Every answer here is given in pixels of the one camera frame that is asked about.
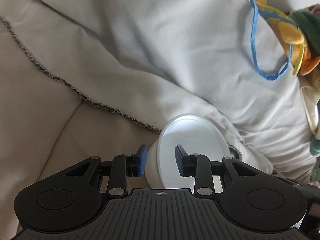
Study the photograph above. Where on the green towel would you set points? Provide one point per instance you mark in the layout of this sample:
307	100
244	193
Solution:
308	21

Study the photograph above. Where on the grey sofa cover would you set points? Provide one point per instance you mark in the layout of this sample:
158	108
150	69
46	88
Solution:
102	77

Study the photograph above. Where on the cream cloth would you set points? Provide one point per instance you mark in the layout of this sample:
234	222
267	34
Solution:
310	95

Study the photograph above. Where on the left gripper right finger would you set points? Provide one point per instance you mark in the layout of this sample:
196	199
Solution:
197	166

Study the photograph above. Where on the yellow orange plush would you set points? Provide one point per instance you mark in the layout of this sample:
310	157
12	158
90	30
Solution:
290	36

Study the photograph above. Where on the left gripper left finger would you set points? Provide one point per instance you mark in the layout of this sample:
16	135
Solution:
125	166

